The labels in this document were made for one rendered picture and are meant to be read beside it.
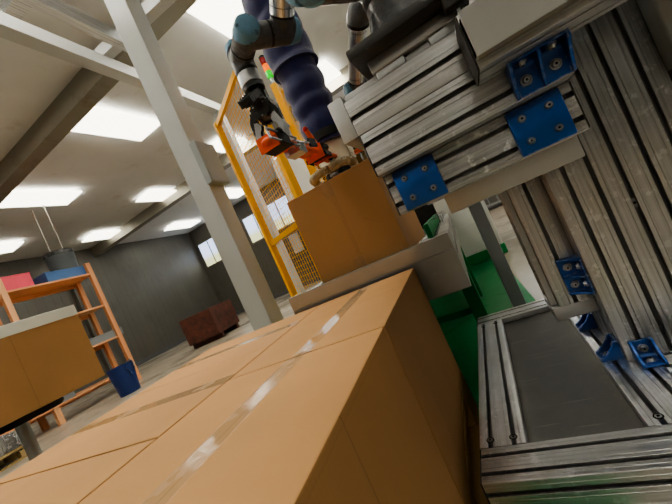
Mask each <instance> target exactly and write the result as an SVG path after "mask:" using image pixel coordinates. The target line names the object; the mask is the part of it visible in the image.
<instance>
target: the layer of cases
mask: <svg viewBox="0 0 672 504"><path fill-rule="evenodd" d="M0 504H469V497H468V483H467V469H466V454H465V440H464V426H463V412H462V398H461V384H460V370H459V367H458V364H457V362H456V360H455V358H454V356H453V353H452V351H451V349H450V347H449V345H448V342H447V340H446V338H445V336H444V334H443V331H442V329H441V327H440V325H439V323H438V320H437V318H436V316H435V314H434V311H433V309H432V307H431V305H430V303H429V300H428V298H427V296H426V294H425V292H424V289H423V287H422V285H421V283H420V281H419V278H418V276H417V274H416V272H415V270H414V268H411V269H409V270H406V271H404V272H401V273H399V274H396V275H394V276H391V277H389V278H386V279H384V280H381V281H379V282H376V283H373V284H371V285H368V286H366V287H363V288H361V289H358V290H356V291H353V292H351V293H348V294H346V295H343V296H341V297H338V298H336V299H333V300H331V301H328V302H326V303H323V304H321V305H320V306H319V305H318V306H316V307H313V308H311V309H308V310H306V311H303V312H301V313H298V314H295V315H293V316H290V317H288V318H285V319H283V320H280V321H278V322H275V323H273V324H270V325H268V326H265V327H263V328H260V329H258V330H255V331H253V332H250V333H248V334H245V335H243V336H240V337H238V338H235V339H233V340H230V341H228V342H225V343H223V344H220V345H217V346H215V347H212V348H210V349H209V350H207V351H205V352H204V353H202V354H200V355H199V356H197V357H196V358H194V359H192V360H191V361H189V362H188V363H186V364H184V365H183V366H181V367H180V368H178V369H176V370H175V371H173V372H172V373H170V374H168V375H167V376H165V377H164V378H162V379H160V380H159V381H157V382H156V383H154V384H152V385H151V386H149V387H148V388H146V389H144V390H143V391H141V392H140V393H138V394H137V395H135V396H133V397H132V398H130V399H128V400H127V401H125V402H124V403H122V404H120V405H119V406H117V407H116V408H114V409H112V410H111V411H109V412H108V413H106V414H104V415H103V416H101V417H99V418H98V419H96V420H95V421H93V422H91V423H90V424H88V425H87V426H85V427H83V428H82V429H80V430H79V431H77V432H75V433H74V434H72V435H71V436H69V437H67V438H66V439H64V440H63V441H61V442H59V443H58V444H56V445H55V446H53V447H51V448H50V449H48V450H47V451H45V452H43V453H42V454H40V455H39V456H37V457H35V458H34V459H32V460H31V461H29V462H27V463H26V464H24V465H23V466H21V467H19V468H18V469H16V470H15V471H13V472H11V473H10V474H8V475H7V476H5V477H3V478H2V479H0Z"/></svg>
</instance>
